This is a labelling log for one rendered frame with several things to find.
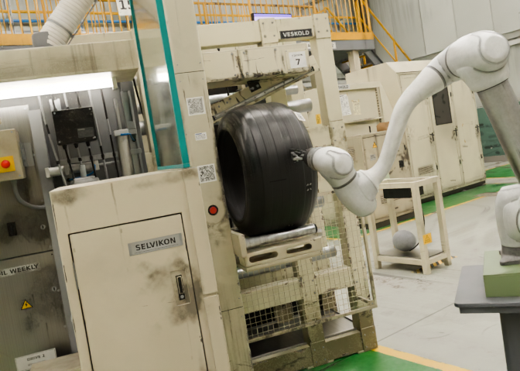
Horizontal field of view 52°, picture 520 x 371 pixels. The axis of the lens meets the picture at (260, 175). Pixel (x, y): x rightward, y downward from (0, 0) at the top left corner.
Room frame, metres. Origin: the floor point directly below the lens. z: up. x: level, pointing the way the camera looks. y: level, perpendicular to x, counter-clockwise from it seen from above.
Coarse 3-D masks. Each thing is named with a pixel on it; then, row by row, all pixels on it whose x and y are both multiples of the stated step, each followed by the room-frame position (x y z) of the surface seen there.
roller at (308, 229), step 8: (312, 224) 2.35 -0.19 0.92; (272, 232) 2.29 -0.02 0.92; (280, 232) 2.29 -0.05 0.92; (288, 232) 2.30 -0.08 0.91; (296, 232) 2.31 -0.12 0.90; (304, 232) 2.32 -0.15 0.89; (312, 232) 2.34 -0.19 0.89; (248, 240) 2.25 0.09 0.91; (256, 240) 2.25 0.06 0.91; (264, 240) 2.26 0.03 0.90; (272, 240) 2.28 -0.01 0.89; (280, 240) 2.30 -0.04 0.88
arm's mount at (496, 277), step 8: (488, 256) 2.05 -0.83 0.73; (496, 256) 2.03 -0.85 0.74; (488, 264) 1.95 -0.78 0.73; (496, 264) 1.93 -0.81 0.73; (488, 272) 1.86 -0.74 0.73; (496, 272) 1.84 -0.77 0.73; (504, 272) 1.83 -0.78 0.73; (512, 272) 1.81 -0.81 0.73; (488, 280) 1.83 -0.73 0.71; (496, 280) 1.82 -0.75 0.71; (504, 280) 1.81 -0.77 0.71; (512, 280) 1.80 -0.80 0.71; (488, 288) 1.84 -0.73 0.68; (496, 288) 1.83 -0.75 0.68; (504, 288) 1.82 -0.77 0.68; (512, 288) 1.80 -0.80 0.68; (488, 296) 1.84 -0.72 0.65; (496, 296) 1.83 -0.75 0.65; (504, 296) 1.82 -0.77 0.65; (512, 296) 1.81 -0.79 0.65
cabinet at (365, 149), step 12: (372, 132) 7.00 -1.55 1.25; (384, 132) 7.17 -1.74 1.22; (348, 144) 7.05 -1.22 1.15; (360, 144) 6.89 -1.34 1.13; (372, 144) 6.98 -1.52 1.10; (360, 156) 6.91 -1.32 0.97; (372, 156) 6.96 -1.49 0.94; (396, 156) 7.23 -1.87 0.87; (408, 156) 7.38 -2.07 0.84; (360, 168) 6.94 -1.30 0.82; (396, 168) 7.21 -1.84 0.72; (408, 168) 7.35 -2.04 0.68; (384, 204) 7.01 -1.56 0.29; (396, 204) 7.15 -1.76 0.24; (408, 204) 7.28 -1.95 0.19; (384, 216) 6.99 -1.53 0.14; (396, 216) 7.14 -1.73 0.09; (408, 216) 7.29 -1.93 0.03; (360, 228) 7.09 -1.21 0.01
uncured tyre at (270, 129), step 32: (224, 128) 2.37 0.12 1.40; (256, 128) 2.20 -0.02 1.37; (288, 128) 2.23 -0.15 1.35; (224, 160) 2.66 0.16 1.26; (256, 160) 2.15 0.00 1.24; (288, 160) 2.17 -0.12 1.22; (224, 192) 2.58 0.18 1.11; (256, 192) 2.16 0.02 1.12; (288, 192) 2.18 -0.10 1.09; (256, 224) 2.24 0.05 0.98; (288, 224) 2.29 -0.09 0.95
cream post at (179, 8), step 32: (192, 0) 2.30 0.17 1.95; (192, 32) 2.29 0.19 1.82; (192, 64) 2.29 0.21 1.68; (192, 96) 2.28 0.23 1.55; (192, 128) 2.27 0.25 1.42; (192, 160) 2.26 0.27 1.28; (224, 224) 2.29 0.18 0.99; (224, 256) 2.29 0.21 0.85; (224, 288) 2.28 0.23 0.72; (224, 320) 2.27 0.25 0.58
